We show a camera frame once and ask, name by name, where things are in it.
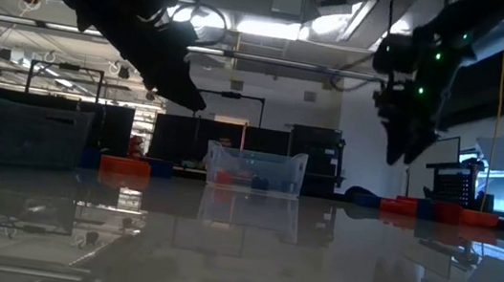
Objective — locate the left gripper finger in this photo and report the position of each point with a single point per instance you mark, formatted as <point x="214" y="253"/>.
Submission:
<point x="169" y="90"/>
<point x="180" y="79"/>

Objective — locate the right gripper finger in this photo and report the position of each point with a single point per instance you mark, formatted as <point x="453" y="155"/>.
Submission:
<point x="417" y="144"/>
<point x="394" y="144"/>

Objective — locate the red long block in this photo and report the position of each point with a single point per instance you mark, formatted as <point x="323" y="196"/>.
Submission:
<point x="446" y="212"/>

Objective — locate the small orange block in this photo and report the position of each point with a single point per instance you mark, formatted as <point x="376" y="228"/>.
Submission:
<point x="224" y="177"/>

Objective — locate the small blue block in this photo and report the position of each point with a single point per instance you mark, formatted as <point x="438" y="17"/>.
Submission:
<point x="260" y="183"/>

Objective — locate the grey translucent bin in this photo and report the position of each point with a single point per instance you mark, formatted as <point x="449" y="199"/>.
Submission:
<point x="16" y="136"/>

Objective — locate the whiteboard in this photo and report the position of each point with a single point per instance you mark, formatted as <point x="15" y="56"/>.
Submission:
<point x="433" y="158"/>

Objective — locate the black partition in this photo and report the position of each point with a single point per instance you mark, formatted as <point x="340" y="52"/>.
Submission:
<point x="109" y="126"/>
<point x="185" y="137"/>

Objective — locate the red rectangular block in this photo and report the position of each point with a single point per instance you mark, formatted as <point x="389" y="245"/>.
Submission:
<point x="398" y="206"/>

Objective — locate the red background object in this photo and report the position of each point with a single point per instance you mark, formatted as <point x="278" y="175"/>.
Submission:
<point x="136" y="146"/>

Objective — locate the black cabinet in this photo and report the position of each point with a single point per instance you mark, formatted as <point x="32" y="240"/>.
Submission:
<point x="315" y="158"/>

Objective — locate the pink pole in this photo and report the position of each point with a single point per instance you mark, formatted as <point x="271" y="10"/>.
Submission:
<point x="243" y="137"/>

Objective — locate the white paper sheet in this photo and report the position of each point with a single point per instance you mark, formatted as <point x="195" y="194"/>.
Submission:
<point x="503" y="152"/>

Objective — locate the horizontal ceiling pipe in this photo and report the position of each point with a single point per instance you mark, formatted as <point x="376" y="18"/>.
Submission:
<point x="267" y="59"/>

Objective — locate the ceiling light panel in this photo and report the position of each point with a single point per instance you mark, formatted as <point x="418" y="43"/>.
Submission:
<point x="268" y="28"/>

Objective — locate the clear plastic bin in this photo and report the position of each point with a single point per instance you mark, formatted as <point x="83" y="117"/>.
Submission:
<point x="256" y="161"/>

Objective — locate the grey ceiling unit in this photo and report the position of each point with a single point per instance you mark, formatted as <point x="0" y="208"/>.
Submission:
<point x="288" y="0"/>

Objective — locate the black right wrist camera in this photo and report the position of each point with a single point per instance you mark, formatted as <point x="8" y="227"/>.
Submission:
<point x="393" y="52"/>

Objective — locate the black station frame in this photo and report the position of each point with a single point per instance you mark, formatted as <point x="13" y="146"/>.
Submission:
<point x="231" y="95"/>
<point x="66" y="67"/>

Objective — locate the grey wall vent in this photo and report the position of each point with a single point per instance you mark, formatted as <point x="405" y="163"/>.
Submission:
<point x="310" y="96"/>
<point x="237" y="85"/>

